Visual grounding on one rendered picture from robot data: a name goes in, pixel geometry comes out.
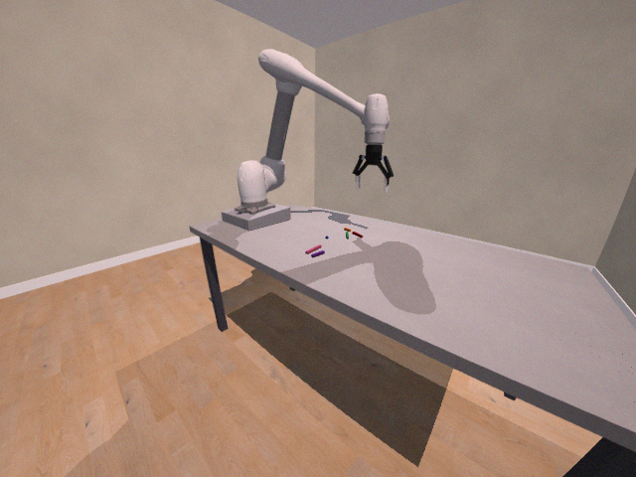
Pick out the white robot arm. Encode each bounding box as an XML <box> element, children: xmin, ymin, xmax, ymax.
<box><xmin>235</xmin><ymin>49</ymin><xmax>390</xmax><ymax>215</ymax></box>

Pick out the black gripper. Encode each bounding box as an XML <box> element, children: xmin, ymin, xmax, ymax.
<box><xmin>353</xmin><ymin>145</ymin><xmax>394</xmax><ymax>193</ymax></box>

